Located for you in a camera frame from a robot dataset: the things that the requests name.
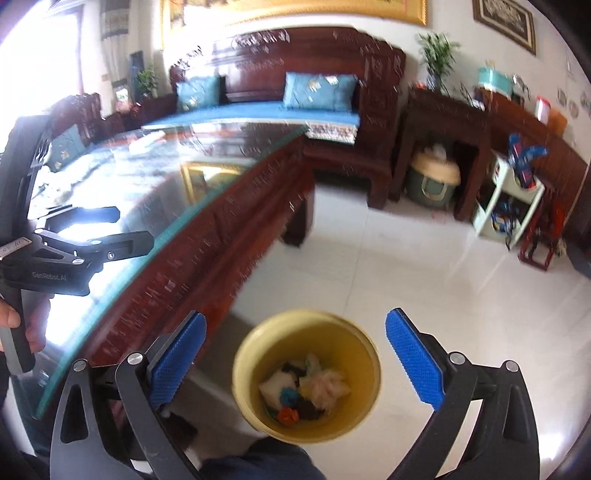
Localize small blue floral pillow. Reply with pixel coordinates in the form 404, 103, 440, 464
175, 76, 222, 112

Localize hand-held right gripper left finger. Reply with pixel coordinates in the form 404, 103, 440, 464
50, 311, 207, 480

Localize beige curtain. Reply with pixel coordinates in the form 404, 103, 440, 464
99, 9, 134, 81

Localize small potted plant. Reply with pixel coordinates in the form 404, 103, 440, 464
135, 67, 160, 97

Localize green beige pet basket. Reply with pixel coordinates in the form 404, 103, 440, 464
406, 145, 461, 208

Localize wooden corner table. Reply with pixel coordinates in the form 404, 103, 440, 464
131, 95, 178, 127

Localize large blue floral pillow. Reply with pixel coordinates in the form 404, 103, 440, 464
281, 71, 360, 114

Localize teal pot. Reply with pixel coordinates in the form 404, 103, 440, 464
478, 67, 514, 100

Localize white foam block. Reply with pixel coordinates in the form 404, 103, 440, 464
259, 371, 298, 407

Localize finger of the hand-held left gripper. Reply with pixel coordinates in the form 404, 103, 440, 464
39, 231, 154, 278
36, 206, 121, 232

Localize red wooden stool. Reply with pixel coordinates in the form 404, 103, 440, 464
518, 208, 566, 273

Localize tall dark speaker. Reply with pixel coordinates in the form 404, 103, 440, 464
130, 52, 145, 95

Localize tall potted plant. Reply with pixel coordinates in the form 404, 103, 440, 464
418, 32, 460, 90

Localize black foam square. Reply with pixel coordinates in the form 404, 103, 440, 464
295, 397, 326, 421

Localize yellow trash bin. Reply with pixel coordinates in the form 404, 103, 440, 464
232, 310, 383, 446

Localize white shelf cart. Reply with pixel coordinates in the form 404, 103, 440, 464
473, 154, 546, 241

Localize person's dark trouser leg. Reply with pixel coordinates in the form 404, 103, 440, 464
203, 436, 324, 480

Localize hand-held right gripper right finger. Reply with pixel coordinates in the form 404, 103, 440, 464
385, 308, 541, 480

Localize wooden glass-top coffee table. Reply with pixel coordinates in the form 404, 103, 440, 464
9, 120, 319, 421

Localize carved wooden sofa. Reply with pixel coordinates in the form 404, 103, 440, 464
168, 25, 407, 210

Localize blue armchair cushion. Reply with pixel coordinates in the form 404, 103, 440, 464
48, 124, 86, 171

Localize dark framed picture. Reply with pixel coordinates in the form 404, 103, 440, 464
472, 0, 537, 56

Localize carved wooden armchair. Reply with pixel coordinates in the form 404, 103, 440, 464
46, 92, 125, 171

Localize blue red toy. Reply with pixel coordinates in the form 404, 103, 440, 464
508, 134, 548, 190

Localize person's left hand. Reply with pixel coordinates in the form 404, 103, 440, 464
0, 298, 49, 354

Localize dark wooden side table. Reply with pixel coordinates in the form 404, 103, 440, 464
399, 85, 492, 222

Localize long wooden cabinet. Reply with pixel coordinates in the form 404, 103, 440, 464
478, 88, 591, 241

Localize clear plastic bag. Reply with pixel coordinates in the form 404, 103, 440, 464
298, 355, 352, 409

